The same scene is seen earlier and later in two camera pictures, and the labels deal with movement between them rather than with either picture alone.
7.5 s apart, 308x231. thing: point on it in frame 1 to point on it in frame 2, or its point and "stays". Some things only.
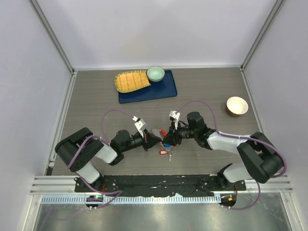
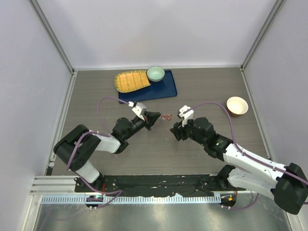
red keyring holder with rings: x=162 y=134 to x=169 y=117
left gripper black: x=154 y=140 to x=150 y=118
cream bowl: x=236 y=106 stays
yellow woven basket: x=130 y=81 stays
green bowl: x=155 y=73 stays
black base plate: x=141 y=185 stays
